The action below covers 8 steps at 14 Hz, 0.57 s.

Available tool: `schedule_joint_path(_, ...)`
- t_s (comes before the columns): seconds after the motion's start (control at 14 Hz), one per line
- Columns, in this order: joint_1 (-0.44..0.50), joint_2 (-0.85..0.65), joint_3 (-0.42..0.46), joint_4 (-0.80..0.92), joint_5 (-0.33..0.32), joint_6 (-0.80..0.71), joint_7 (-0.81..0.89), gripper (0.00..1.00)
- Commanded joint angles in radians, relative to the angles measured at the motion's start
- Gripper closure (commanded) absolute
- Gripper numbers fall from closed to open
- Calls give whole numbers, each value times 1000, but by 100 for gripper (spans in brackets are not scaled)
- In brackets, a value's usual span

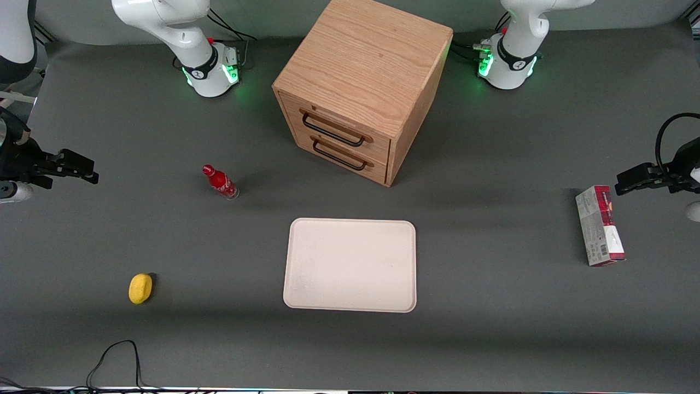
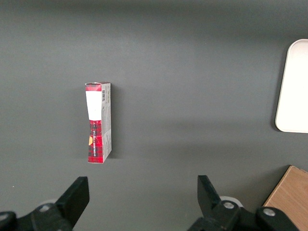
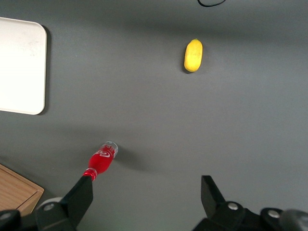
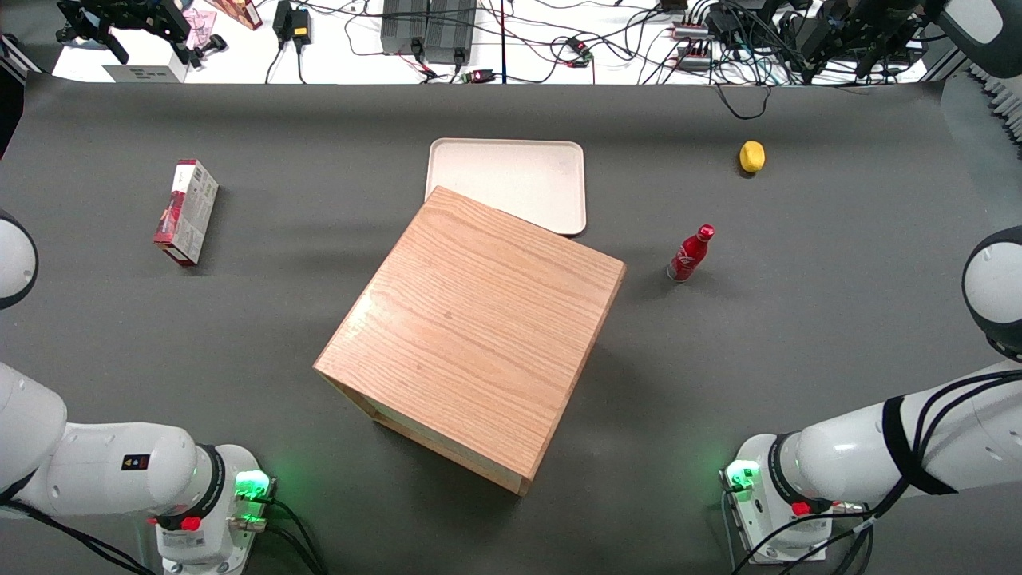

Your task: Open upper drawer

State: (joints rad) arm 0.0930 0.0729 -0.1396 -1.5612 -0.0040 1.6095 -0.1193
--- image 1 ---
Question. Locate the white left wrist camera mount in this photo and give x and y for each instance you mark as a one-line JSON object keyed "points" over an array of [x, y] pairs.
{"points": [[694, 211]]}

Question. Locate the wooden drawer with keyhole notch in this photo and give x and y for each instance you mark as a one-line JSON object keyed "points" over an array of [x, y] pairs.
{"points": [[377, 145]]}

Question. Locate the yellow lemon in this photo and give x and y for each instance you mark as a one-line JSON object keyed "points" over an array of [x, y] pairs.
{"points": [[140, 288]]}

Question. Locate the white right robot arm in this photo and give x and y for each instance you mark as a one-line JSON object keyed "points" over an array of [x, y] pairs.
{"points": [[164, 22]]}

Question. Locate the white metal stand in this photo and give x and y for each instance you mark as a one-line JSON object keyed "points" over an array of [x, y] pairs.
{"points": [[16, 98]]}

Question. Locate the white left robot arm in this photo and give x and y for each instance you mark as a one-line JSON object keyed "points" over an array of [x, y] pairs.
{"points": [[517, 60]]}

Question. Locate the wooden drawer cabinet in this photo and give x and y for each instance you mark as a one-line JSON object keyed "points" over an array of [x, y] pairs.
{"points": [[366, 54]]}

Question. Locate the plain wooden drawer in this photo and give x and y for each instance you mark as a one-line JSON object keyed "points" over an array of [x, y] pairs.
{"points": [[380, 167]]}

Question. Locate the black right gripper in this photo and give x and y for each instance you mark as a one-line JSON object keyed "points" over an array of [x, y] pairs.
{"points": [[16, 159]]}

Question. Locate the dark aluminium rail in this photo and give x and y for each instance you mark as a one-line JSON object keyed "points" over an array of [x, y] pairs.
{"points": [[46, 34]]}

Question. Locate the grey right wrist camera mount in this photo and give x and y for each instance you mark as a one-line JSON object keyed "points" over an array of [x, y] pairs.
{"points": [[16, 192]]}

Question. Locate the grey and red carton box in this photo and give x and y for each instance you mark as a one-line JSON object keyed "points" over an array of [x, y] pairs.
{"points": [[599, 230]]}

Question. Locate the white rectangular tray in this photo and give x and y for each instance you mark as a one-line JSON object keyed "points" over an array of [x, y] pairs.
{"points": [[350, 265]]}

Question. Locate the red cola bottle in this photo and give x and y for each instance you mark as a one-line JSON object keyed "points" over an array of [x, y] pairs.
{"points": [[221, 183]]}

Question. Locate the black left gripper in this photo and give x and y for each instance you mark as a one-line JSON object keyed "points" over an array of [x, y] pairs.
{"points": [[681, 164]]}

